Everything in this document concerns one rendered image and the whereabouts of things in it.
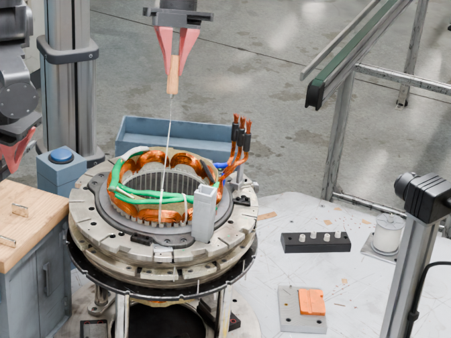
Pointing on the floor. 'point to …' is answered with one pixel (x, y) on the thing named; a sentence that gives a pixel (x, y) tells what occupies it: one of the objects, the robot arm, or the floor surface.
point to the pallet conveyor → (388, 12)
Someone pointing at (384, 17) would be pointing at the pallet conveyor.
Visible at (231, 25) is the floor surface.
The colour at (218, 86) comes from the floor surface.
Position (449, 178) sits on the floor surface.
